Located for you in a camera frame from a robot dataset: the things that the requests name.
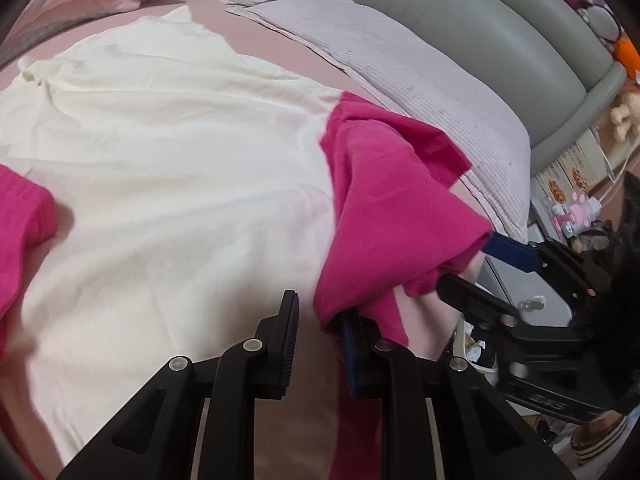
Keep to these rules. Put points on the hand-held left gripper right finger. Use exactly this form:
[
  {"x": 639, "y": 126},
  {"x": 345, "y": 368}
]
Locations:
[{"x": 352, "y": 360}]

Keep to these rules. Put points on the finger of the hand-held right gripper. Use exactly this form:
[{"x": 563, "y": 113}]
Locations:
[
  {"x": 475, "y": 296},
  {"x": 510, "y": 252}
]

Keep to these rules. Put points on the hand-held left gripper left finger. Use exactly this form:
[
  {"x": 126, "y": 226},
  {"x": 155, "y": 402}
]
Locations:
[{"x": 290, "y": 340}]

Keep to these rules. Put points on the cream shirt with pink sleeves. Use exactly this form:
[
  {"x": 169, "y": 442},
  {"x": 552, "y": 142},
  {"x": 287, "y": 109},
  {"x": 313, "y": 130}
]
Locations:
[{"x": 175, "y": 185}]

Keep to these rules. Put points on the pink paw charger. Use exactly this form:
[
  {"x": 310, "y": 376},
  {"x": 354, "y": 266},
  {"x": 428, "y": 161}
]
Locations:
[{"x": 577, "y": 210}]

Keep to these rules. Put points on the brown striped slipper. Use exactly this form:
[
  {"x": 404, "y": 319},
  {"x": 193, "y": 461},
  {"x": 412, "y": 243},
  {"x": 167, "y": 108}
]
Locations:
[{"x": 600, "y": 435}]

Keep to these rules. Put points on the printed cardboard box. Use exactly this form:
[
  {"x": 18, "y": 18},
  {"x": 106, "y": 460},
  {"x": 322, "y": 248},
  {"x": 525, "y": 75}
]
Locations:
[{"x": 570, "y": 165}]

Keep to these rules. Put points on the cream plush bear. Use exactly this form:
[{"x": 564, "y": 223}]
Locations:
[{"x": 624, "y": 116}]

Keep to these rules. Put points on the orange plush toy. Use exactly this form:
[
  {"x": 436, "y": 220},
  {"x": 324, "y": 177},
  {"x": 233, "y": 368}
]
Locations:
[{"x": 627, "y": 57}]

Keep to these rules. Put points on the padded headboard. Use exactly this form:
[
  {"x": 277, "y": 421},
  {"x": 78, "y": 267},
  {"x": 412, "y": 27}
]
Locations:
[{"x": 475, "y": 25}]

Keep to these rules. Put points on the pink bed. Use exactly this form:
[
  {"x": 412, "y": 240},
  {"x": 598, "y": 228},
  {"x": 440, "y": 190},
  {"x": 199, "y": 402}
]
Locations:
[{"x": 280, "y": 45}]

